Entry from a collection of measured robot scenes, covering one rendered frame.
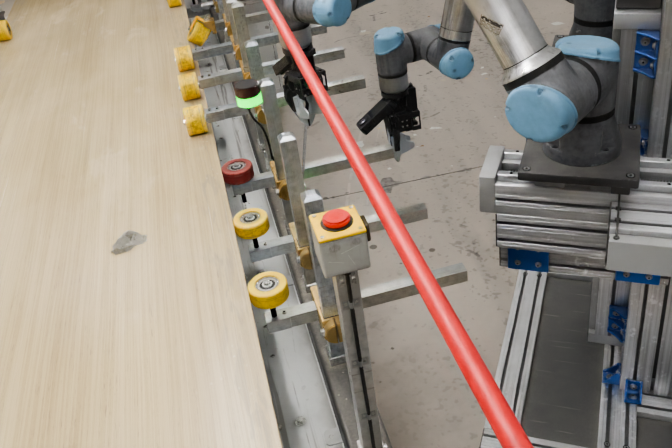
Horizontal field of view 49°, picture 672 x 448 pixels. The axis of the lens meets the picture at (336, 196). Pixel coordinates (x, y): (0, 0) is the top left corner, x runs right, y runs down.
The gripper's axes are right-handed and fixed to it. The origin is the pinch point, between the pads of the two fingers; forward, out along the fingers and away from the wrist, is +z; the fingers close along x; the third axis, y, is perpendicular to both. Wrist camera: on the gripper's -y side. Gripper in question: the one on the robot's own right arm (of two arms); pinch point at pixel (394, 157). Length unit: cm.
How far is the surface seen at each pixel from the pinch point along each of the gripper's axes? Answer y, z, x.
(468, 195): 54, 84, 90
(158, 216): -62, -9, -14
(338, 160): -15.5, -4.2, -1.3
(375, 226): -13.3, 1.1, -26.6
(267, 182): -34.9, -3.2, -1.6
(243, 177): -40.6, -7.8, -3.9
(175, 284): -60, -9, -42
